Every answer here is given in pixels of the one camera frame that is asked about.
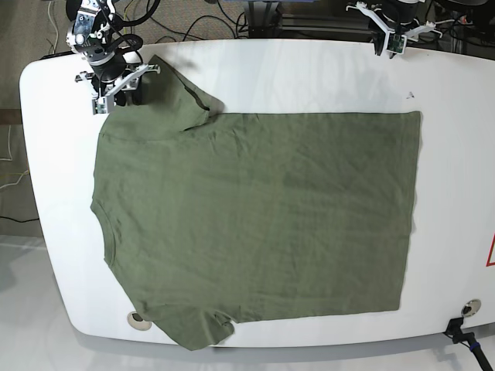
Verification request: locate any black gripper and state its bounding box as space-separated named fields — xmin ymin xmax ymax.
xmin=369 ymin=9 xmax=415 ymax=58
xmin=89 ymin=52 xmax=143 ymax=107

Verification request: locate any olive green T-shirt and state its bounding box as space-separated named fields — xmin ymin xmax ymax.
xmin=90 ymin=57 xmax=422 ymax=350

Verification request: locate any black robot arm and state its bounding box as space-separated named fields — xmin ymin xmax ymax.
xmin=367 ymin=0 xmax=419 ymax=59
xmin=66 ymin=1 xmax=144 ymax=114

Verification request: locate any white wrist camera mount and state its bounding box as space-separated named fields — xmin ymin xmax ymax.
xmin=74 ymin=63 xmax=161 ymax=115
xmin=346 ymin=0 xmax=443 ymax=59

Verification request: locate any white floor cable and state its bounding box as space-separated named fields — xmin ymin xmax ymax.
xmin=47 ymin=0 xmax=60 ymax=54

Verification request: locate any aluminium frame post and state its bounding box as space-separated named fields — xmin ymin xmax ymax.
xmin=243 ymin=1 xmax=281 ymax=39

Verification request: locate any left table cable grommet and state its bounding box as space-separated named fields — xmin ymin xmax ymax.
xmin=127 ymin=311 xmax=152 ymax=332

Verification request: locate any table cable grommet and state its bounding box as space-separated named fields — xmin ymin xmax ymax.
xmin=461 ymin=299 xmax=482 ymax=318
xmin=127 ymin=311 xmax=152 ymax=332

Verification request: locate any right table cable grommet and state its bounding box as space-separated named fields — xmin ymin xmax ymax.
xmin=461 ymin=299 xmax=482 ymax=318

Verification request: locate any black clamp with cable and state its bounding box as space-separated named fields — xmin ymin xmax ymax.
xmin=443 ymin=318 xmax=493 ymax=371

